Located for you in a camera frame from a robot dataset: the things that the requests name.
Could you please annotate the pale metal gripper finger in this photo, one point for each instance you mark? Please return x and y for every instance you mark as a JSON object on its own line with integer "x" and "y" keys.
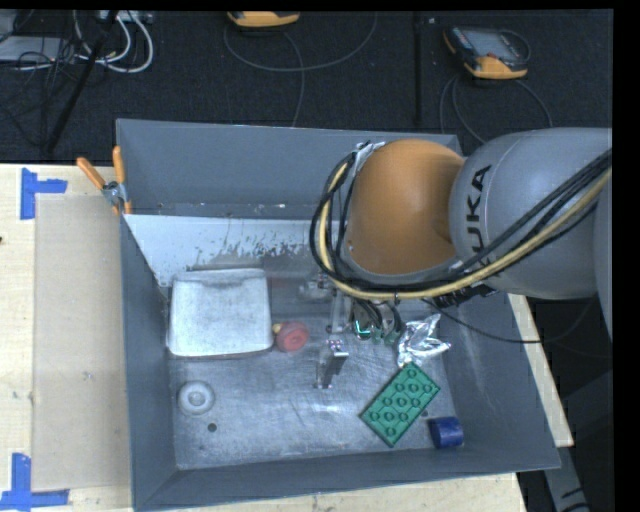
{"x": 320, "y": 372}
{"x": 336, "y": 362}

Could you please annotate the red toy fruit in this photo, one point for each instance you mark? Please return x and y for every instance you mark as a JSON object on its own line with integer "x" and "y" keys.
{"x": 292, "y": 337}

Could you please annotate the grey metal bin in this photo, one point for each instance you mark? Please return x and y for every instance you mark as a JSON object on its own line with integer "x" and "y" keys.
{"x": 280, "y": 425}

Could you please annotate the dark green flat block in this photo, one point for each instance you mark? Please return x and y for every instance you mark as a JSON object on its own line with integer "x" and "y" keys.
{"x": 400, "y": 404}

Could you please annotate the crumpled silver foil wrapper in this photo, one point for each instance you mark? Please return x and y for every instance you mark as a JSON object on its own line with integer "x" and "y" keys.
{"x": 419, "y": 342}

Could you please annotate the white plastic tub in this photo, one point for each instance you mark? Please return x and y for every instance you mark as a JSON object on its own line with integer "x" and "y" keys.
{"x": 220, "y": 315}

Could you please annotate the blue cylinder cup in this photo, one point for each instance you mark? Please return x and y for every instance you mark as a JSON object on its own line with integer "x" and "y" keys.
{"x": 446, "y": 433}

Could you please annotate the pale wood flat board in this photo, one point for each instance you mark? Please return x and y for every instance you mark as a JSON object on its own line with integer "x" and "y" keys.
{"x": 75, "y": 350}

